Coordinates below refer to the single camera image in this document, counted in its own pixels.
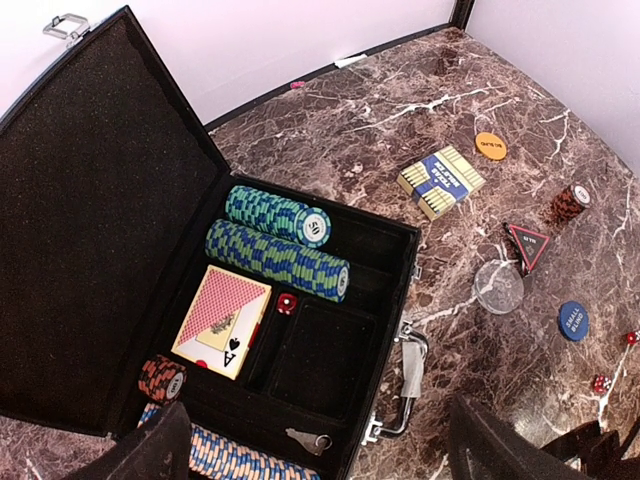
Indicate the small metal case key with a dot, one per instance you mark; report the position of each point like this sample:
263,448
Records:
315,444

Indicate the clear dealer button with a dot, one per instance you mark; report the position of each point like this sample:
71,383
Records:
498,287

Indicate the blue small blind button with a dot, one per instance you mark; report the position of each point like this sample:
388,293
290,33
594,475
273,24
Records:
573,321

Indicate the green blue chip stack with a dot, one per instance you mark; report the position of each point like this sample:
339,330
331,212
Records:
286,262
278,216

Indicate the black poker case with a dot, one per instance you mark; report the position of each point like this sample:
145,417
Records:
109,185

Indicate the red die in case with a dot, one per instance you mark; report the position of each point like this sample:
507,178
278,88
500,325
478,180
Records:
287,304

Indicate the orange big blind button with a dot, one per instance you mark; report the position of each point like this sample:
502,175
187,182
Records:
491,146

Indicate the green blue chip stack rear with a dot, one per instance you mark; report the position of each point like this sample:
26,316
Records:
278,216

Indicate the red die centre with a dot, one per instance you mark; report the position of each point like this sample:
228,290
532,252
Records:
601,384

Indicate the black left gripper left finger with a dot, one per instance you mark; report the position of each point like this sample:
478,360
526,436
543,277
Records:
159,449

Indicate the brown chip stack table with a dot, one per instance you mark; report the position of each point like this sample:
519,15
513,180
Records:
570,203

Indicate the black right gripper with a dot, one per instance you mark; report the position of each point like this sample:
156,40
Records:
599,452

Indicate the red playing card deck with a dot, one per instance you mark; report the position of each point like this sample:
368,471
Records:
221,322

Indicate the green blue chip stack front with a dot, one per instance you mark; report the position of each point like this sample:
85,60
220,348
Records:
286,262

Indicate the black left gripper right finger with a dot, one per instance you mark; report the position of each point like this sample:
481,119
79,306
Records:
482,446

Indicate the red die right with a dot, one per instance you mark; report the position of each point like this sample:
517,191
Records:
633,337

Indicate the blue gold card box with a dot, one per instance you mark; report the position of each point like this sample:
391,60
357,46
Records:
440,181

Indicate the black red all-in triangle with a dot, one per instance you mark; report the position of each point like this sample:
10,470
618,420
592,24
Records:
529,244

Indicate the orange black chip stack case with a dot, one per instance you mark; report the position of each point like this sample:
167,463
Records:
162,379

